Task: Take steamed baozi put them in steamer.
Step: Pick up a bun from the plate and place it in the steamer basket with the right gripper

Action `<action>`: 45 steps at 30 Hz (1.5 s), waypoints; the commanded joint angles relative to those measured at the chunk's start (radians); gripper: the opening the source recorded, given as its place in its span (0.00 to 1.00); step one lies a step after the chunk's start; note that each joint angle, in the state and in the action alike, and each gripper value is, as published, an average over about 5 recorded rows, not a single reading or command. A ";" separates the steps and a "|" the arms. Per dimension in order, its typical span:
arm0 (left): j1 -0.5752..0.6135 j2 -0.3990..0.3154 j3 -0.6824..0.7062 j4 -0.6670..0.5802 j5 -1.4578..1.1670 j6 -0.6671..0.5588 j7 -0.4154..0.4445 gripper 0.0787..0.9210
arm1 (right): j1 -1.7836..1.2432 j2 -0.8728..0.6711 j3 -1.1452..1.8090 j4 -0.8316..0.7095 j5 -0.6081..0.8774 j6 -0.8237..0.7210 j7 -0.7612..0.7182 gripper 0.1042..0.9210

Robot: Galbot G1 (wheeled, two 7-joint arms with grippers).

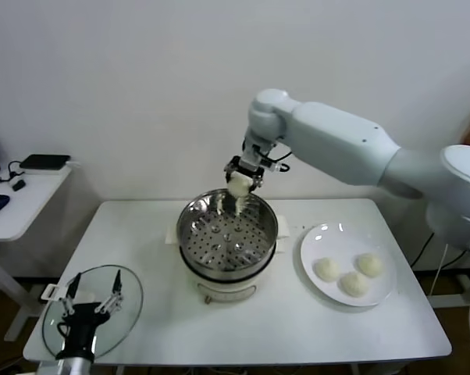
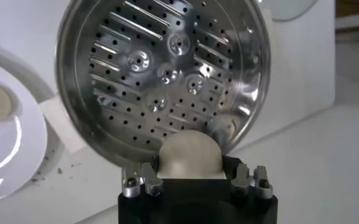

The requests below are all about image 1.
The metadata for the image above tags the white steamed baozi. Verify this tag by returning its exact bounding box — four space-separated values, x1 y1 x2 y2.
314 257 341 283
227 173 252 197
337 271 370 298
355 252 384 279

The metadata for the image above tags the small black adapter with cable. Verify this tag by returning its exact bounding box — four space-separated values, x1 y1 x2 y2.
0 159 30 193

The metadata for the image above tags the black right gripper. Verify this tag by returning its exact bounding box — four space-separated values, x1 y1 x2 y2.
223 154 265 194

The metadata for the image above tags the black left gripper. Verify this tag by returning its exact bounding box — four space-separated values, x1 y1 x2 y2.
57 269 126 359

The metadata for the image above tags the round glass pot lid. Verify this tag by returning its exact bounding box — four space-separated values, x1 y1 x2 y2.
39 264 144 360

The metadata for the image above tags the flat black device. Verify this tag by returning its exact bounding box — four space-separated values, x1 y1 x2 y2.
19 154 72 172

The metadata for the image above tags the stainless steel steamer basket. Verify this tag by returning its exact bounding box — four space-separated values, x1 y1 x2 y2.
176 188 279 281

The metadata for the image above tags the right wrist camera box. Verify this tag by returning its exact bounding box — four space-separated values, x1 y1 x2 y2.
262 157 290 174

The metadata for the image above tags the white electric cooker base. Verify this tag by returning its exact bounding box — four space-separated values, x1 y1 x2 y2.
164 216 290 305

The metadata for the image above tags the white side desk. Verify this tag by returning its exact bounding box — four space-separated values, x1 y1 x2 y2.
0 163 82 343

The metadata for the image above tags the large white plate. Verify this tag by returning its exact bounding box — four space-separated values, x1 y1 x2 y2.
299 222 398 308

